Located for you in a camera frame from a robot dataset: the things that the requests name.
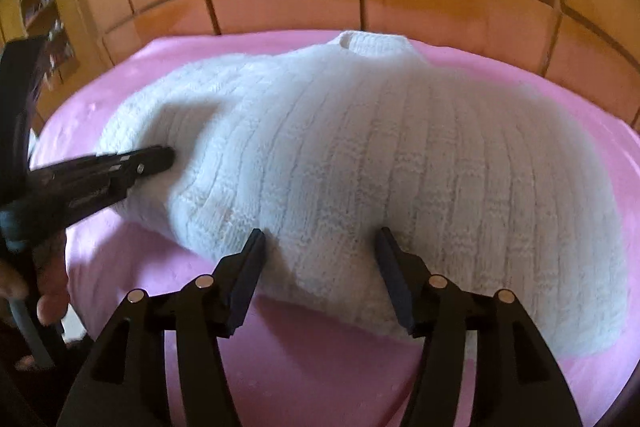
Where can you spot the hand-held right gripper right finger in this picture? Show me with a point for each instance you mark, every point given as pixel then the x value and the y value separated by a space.
pixel 395 287

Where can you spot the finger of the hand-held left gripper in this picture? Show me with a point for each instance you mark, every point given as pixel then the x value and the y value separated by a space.
pixel 125 158
pixel 95 197

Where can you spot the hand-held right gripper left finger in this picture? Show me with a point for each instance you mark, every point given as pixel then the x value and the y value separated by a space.
pixel 247 287

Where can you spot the white knit sweater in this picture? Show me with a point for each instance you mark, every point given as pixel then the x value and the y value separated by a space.
pixel 375 157

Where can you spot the person's left hand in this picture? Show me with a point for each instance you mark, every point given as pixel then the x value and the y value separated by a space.
pixel 52 277

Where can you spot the wooden bookshelf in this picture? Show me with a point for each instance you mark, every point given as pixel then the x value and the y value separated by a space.
pixel 47 27

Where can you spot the pink bed sheet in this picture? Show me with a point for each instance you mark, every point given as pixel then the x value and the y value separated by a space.
pixel 300 372

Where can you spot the wooden panelled headboard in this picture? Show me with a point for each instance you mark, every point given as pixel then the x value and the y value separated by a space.
pixel 400 2

